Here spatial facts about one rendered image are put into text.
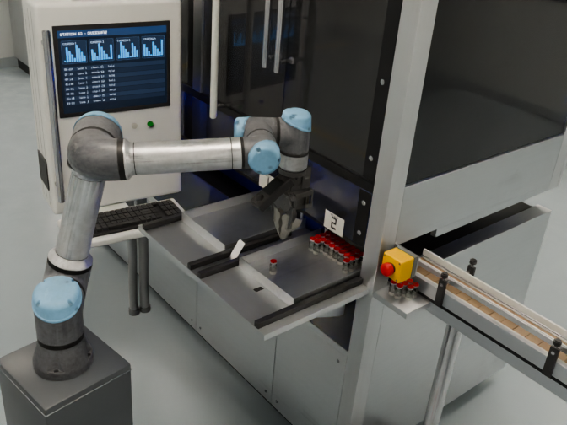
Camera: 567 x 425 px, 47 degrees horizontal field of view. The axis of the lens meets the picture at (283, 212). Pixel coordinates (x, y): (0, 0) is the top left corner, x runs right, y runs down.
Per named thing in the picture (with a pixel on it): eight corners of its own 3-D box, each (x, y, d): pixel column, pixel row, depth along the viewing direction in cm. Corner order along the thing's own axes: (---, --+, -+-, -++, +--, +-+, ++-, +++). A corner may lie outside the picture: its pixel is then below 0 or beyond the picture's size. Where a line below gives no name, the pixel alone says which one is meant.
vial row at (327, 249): (316, 245, 218) (318, 234, 216) (355, 270, 207) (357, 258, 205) (311, 247, 217) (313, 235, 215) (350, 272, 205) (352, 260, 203)
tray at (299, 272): (319, 237, 224) (320, 228, 222) (375, 272, 207) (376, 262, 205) (239, 266, 204) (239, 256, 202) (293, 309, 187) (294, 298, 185)
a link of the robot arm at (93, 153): (56, 148, 141) (283, 137, 147) (63, 129, 150) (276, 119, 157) (65, 196, 146) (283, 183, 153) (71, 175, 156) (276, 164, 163)
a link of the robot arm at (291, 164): (292, 160, 165) (272, 148, 170) (290, 176, 167) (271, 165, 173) (314, 154, 169) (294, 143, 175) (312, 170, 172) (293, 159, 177)
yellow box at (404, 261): (396, 265, 197) (400, 244, 193) (414, 277, 192) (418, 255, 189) (379, 272, 192) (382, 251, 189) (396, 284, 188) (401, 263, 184)
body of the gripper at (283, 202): (312, 209, 178) (316, 169, 172) (288, 217, 173) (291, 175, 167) (294, 198, 183) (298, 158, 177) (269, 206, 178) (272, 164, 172)
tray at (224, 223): (260, 197, 247) (261, 189, 245) (305, 227, 229) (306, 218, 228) (181, 220, 227) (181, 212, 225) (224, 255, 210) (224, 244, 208)
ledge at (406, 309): (404, 282, 207) (405, 277, 206) (436, 303, 198) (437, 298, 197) (373, 297, 198) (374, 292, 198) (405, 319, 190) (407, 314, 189)
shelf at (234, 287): (251, 197, 251) (252, 192, 250) (386, 286, 204) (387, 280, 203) (137, 229, 223) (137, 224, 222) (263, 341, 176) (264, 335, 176)
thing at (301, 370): (234, 201, 434) (240, 70, 393) (499, 382, 297) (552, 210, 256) (91, 242, 376) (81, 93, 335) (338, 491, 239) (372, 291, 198)
